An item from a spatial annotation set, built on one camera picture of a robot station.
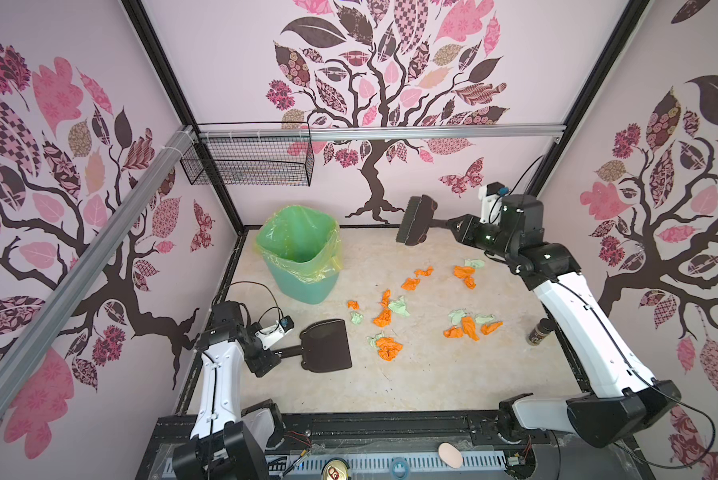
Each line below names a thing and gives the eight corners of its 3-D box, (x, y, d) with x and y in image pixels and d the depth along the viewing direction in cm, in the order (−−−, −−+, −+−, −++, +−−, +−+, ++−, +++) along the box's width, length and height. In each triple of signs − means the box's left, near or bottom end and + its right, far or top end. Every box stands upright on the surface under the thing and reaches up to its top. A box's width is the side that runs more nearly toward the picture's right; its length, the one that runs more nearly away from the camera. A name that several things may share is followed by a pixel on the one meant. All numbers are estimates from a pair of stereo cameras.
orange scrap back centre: (399, 287, 105) (400, 284, 103) (423, 265, 111) (424, 261, 109) (409, 294, 103) (410, 291, 101) (433, 271, 109) (434, 268, 107)
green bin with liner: (268, 314, 98) (243, 268, 78) (282, 255, 114) (264, 205, 94) (341, 314, 98) (335, 268, 78) (345, 255, 114) (340, 205, 94)
